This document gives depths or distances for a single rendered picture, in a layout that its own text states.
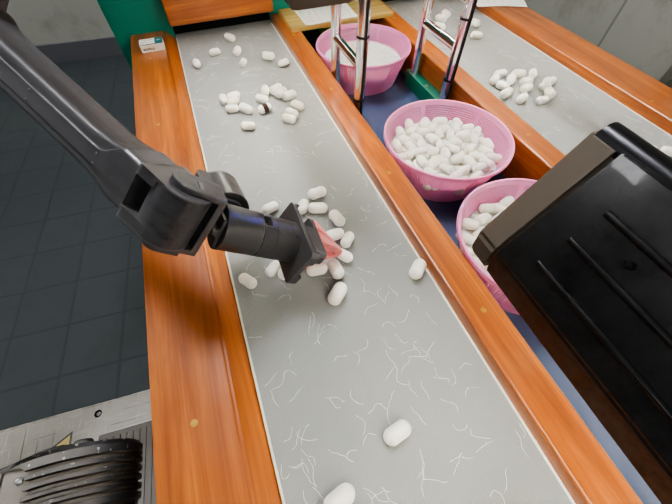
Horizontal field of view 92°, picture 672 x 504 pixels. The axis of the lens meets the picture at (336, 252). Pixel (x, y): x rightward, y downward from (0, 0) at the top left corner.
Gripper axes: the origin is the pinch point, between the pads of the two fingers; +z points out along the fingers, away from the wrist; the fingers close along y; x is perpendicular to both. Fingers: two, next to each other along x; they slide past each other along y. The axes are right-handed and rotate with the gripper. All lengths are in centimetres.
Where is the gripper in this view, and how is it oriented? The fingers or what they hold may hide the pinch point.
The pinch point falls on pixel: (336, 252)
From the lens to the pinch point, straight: 51.6
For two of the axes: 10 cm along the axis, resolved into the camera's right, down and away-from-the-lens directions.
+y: -3.4, -7.7, 5.4
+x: -6.1, 6.2, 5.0
